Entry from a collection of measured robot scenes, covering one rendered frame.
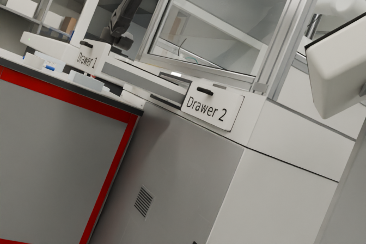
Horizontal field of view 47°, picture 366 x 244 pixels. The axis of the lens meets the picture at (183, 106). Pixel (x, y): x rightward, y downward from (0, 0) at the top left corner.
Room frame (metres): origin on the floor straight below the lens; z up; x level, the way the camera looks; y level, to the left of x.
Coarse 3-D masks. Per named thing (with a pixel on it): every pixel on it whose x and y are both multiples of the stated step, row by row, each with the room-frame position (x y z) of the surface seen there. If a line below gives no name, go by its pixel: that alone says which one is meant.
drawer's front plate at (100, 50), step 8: (88, 40) 1.52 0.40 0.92; (80, 48) 1.58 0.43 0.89; (88, 48) 1.48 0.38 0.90; (96, 48) 1.40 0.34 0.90; (104, 48) 1.33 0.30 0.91; (80, 56) 1.54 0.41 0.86; (88, 56) 1.45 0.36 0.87; (96, 56) 1.37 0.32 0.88; (104, 56) 1.33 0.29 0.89; (80, 64) 1.50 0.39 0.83; (88, 64) 1.42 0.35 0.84; (96, 64) 1.34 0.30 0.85; (88, 72) 1.39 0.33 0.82; (96, 72) 1.33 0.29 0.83
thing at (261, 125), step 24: (168, 72) 1.68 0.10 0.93; (144, 96) 1.79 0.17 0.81; (264, 96) 1.15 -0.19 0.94; (192, 120) 1.41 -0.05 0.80; (240, 120) 1.20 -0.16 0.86; (264, 120) 1.15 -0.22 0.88; (288, 120) 1.19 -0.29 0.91; (264, 144) 1.17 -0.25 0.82; (288, 144) 1.21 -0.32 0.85; (312, 144) 1.25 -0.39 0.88; (336, 144) 1.29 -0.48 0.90; (312, 168) 1.27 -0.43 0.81; (336, 168) 1.31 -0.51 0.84
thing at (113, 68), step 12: (108, 60) 1.36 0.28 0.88; (108, 72) 1.37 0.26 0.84; (120, 72) 1.38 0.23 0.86; (132, 72) 1.41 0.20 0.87; (144, 72) 1.42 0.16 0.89; (132, 84) 1.41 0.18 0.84; (144, 84) 1.43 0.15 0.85; (156, 84) 1.45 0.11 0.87; (168, 84) 1.47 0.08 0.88; (168, 96) 1.48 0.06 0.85; (180, 96) 1.50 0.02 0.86
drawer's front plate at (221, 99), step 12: (192, 84) 1.45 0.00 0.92; (204, 84) 1.39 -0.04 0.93; (192, 96) 1.43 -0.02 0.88; (204, 96) 1.36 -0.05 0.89; (216, 96) 1.31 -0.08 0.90; (228, 96) 1.25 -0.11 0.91; (240, 96) 1.21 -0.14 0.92; (216, 108) 1.28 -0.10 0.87; (228, 108) 1.23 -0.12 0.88; (204, 120) 1.32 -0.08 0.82; (216, 120) 1.26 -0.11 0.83; (228, 120) 1.21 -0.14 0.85
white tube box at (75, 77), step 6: (72, 72) 1.70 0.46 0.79; (78, 72) 1.75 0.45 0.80; (72, 78) 1.67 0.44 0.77; (78, 78) 1.67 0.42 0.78; (84, 78) 1.68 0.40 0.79; (90, 78) 1.69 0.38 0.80; (84, 84) 1.68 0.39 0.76; (90, 84) 1.70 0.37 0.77; (96, 84) 1.71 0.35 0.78; (102, 84) 1.72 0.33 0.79
